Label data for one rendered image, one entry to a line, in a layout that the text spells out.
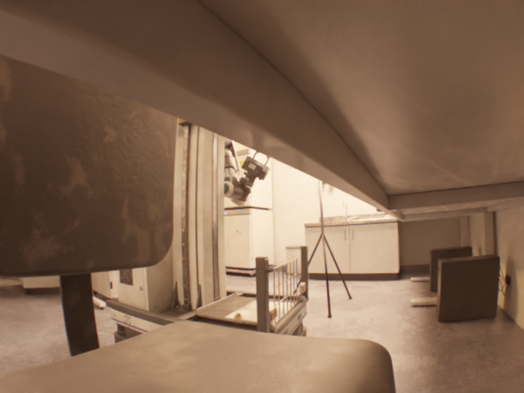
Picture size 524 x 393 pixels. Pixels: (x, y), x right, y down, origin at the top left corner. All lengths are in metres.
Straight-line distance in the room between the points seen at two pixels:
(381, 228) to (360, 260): 0.46
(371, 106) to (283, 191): 4.14
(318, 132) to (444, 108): 0.10
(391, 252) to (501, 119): 3.00
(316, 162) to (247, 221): 3.63
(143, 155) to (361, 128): 0.38
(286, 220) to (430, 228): 2.22
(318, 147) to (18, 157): 0.34
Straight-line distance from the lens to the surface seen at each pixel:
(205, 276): 1.12
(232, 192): 1.32
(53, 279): 2.99
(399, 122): 0.22
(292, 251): 3.90
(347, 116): 0.20
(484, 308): 1.93
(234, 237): 3.92
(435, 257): 2.63
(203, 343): 0.43
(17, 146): 0.37
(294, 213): 4.18
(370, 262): 3.25
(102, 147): 0.43
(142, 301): 1.16
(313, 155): 0.16
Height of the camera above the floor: 0.65
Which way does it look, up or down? 8 degrees up
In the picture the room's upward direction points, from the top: 1 degrees counter-clockwise
